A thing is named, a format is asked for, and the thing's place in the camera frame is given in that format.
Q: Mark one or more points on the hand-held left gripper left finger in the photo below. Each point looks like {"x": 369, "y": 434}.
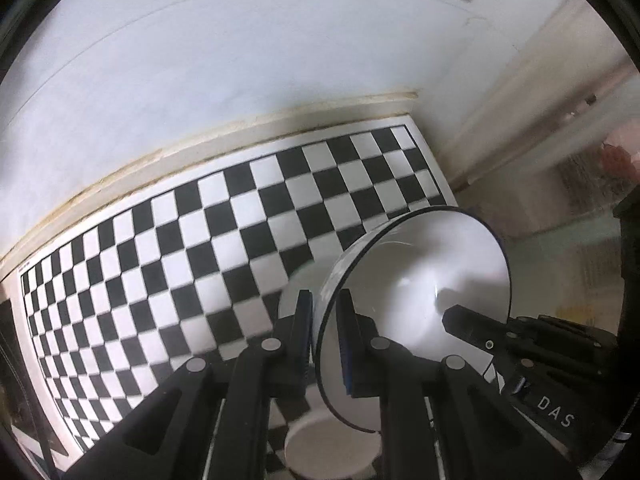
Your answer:
{"x": 304, "y": 332}

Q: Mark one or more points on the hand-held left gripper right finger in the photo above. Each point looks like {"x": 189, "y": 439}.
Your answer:
{"x": 347, "y": 350}

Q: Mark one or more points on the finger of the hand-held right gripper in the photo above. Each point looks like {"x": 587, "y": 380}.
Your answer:
{"x": 631, "y": 260}
{"x": 470, "y": 324}

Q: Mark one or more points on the white bowl with dark rim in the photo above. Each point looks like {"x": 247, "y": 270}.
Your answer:
{"x": 425, "y": 270}

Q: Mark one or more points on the frosted glass sliding door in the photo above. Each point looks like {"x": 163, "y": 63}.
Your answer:
{"x": 575, "y": 185}

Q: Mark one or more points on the white bowl with blue pattern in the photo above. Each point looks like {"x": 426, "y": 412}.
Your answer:
{"x": 325, "y": 452}

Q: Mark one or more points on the black white checkered tablecloth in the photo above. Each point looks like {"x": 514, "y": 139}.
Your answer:
{"x": 150, "y": 260}

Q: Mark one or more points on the black induction cooktop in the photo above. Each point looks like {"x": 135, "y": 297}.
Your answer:
{"x": 7, "y": 360}

